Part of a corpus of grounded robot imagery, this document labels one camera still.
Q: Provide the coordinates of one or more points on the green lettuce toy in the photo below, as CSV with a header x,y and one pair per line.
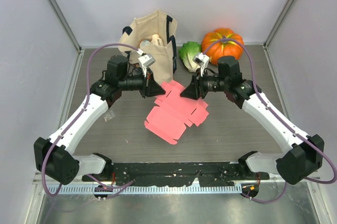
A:
x,y
187,52

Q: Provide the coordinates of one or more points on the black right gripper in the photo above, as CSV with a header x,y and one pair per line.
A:
x,y
196,89

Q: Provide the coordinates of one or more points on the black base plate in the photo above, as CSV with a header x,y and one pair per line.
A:
x,y
178,174

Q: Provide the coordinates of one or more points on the slotted cable duct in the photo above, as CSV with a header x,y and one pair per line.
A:
x,y
90,188

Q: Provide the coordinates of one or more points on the white round container in bag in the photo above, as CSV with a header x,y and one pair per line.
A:
x,y
145,43

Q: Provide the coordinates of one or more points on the orange pumpkin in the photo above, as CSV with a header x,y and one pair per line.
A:
x,y
222,48

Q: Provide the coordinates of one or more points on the pink paper box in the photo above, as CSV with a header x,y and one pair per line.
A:
x,y
172,114

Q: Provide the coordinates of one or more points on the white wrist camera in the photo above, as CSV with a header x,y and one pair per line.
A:
x,y
202,60
145,61

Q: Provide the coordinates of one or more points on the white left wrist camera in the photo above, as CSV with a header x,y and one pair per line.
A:
x,y
145,61

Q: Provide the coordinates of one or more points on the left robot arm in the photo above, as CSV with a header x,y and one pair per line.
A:
x,y
54,155

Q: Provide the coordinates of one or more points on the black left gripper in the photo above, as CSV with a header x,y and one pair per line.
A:
x,y
150,87

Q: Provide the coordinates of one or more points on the beige canvas tote bag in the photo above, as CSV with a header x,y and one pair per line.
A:
x,y
165,55

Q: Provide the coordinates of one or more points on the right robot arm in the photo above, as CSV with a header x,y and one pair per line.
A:
x,y
297,159

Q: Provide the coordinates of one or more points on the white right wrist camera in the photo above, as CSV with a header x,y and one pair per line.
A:
x,y
202,60

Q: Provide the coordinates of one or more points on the beige bottle in bag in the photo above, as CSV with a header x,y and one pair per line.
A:
x,y
156,40

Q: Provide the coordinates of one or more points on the small clear plastic wrapper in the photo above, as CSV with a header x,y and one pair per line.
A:
x,y
110,114

